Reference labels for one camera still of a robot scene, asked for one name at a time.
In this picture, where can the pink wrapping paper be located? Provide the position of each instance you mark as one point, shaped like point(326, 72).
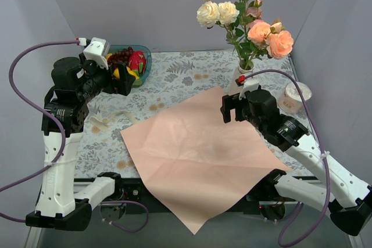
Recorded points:
point(193, 162)

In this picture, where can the dark purple grapes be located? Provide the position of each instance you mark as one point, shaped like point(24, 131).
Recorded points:
point(120, 57)

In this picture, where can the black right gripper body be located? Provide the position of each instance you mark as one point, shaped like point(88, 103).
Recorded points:
point(236, 107)

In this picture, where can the white rose flower stem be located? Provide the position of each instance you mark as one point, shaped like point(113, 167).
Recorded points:
point(231, 16)

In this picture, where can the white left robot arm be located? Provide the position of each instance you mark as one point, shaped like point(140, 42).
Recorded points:
point(76, 81)

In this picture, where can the floral patterned table mat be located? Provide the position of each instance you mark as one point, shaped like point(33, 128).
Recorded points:
point(174, 77)

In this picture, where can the teal plastic fruit basket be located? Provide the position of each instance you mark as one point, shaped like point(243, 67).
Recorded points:
point(143, 77)

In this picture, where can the yellow lemon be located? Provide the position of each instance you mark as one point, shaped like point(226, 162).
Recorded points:
point(116, 73)

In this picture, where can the pink rose flower stem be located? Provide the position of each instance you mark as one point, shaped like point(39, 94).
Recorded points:
point(254, 13)

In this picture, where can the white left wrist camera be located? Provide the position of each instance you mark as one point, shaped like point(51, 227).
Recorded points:
point(97, 50)

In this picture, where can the peach bud flower stem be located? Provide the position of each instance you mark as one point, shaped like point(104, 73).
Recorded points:
point(263, 39)

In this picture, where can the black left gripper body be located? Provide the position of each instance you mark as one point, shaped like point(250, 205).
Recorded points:
point(115, 78)

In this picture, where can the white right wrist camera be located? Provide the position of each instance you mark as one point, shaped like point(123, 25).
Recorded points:
point(246, 85)

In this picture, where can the beige printed ribbon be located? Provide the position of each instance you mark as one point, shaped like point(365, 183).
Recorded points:
point(103, 124)

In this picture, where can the red dragon fruit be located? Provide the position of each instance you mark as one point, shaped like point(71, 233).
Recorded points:
point(137, 62)

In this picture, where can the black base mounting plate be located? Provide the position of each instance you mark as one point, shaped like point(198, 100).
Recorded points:
point(262, 199)

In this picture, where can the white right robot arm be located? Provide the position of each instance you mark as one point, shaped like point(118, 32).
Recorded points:
point(350, 199)

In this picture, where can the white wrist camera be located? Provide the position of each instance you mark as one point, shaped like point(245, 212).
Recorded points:
point(246, 85)
point(97, 50)

